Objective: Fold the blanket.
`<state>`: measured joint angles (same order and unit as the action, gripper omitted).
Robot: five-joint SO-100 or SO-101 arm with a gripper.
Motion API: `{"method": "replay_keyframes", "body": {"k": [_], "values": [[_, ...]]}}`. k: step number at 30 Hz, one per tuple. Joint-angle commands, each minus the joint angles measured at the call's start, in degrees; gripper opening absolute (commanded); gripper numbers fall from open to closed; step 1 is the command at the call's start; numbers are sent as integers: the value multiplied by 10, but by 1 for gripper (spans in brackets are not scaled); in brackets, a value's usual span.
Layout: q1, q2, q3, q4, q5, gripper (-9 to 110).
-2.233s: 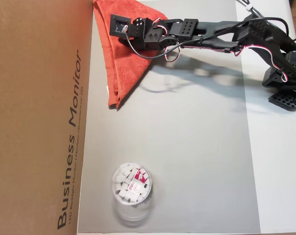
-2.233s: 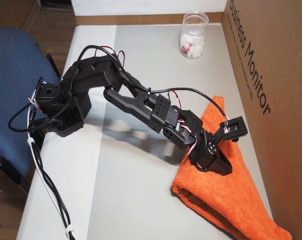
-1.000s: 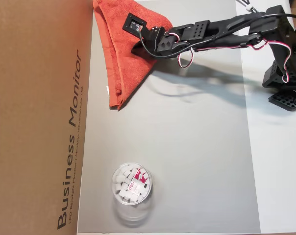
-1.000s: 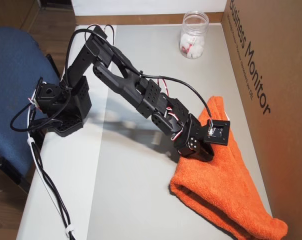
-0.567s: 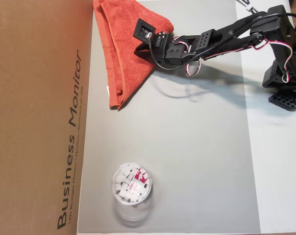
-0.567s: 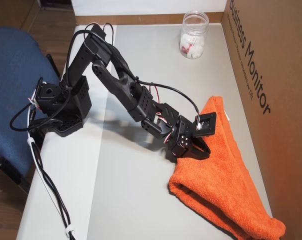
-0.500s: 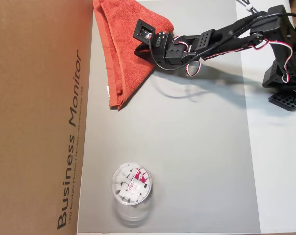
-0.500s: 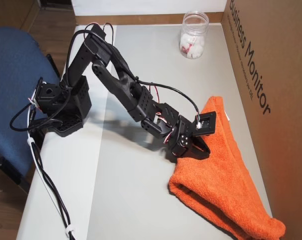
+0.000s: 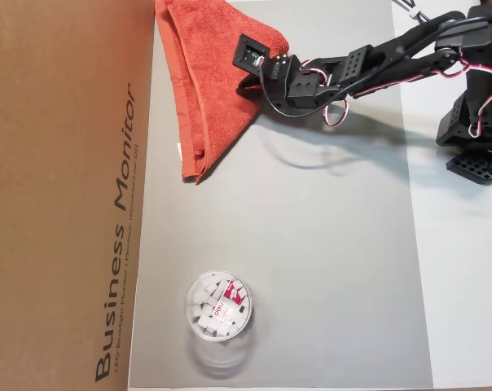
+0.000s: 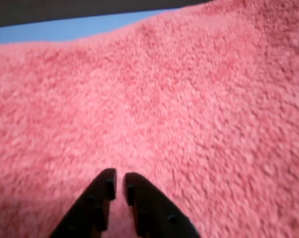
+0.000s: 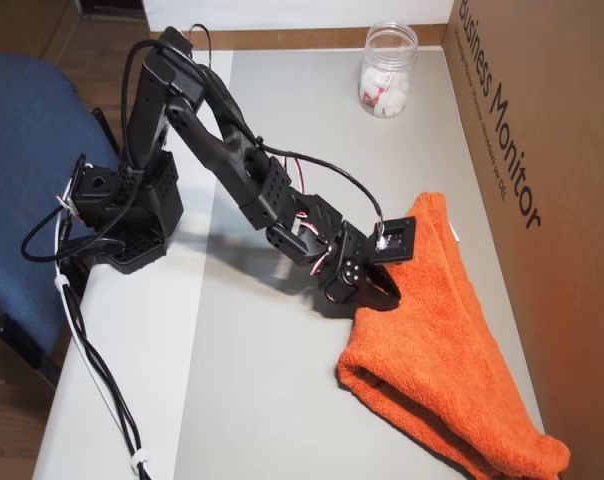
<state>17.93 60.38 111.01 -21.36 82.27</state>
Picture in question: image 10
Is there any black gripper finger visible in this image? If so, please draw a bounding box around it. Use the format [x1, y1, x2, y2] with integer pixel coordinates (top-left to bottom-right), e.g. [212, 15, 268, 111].
[50, 168, 117, 238]
[124, 172, 201, 238]

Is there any orange terry towel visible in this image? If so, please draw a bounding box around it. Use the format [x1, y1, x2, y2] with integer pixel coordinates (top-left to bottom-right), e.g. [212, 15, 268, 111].
[0, 0, 299, 238]

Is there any grey table mat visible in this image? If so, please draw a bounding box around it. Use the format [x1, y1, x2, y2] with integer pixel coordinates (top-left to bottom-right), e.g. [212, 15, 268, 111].
[0, 8, 185, 47]

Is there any brown cardboard monitor box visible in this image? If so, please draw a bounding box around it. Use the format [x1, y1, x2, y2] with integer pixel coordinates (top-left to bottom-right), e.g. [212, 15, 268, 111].
[0, 0, 214, 29]

